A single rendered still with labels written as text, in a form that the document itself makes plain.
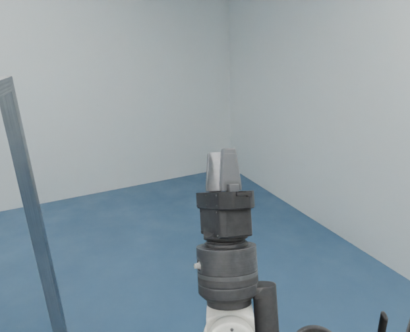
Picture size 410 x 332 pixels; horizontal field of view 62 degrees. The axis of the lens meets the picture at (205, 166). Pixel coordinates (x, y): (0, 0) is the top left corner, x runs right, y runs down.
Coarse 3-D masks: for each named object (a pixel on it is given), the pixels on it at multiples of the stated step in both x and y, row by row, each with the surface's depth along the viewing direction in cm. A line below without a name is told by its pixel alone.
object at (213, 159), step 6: (210, 156) 53; (216, 156) 54; (210, 162) 53; (216, 162) 54; (210, 168) 53; (216, 168) 54; (210, 174) 53; (216, 174) 53; (210, 180) 53; (216, 180) 53; (210, 186) 53; (216, 186) 53
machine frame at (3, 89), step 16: (0, 80) 130; (0, 96) 128; (16, 112) 148; (16, 128) 150; (16, 144) 152; (16, 160) 154; (16, 176) 156; (32, 176) 161; (32, 192) 160; (32, 208) 163; (32, 224) 165; (32, 240) 168; (48, 256) 173; (48, 272) 175; (48, 288) 178; (48, 304) 181; (64, 320) 191
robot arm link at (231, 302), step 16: (208, 288) 47; (224, 288) 46; (240, 288) 46; (256, 288) 48; (272, 288) 49; (208, 304) 49; (224, 304) 47; (240, 304) 47; (256, 304) 49; (272, 304) 48; (208, 320) 47; (224, 320) 45; (240, 320) 45; (256, 320) 49; (272, 320) 48
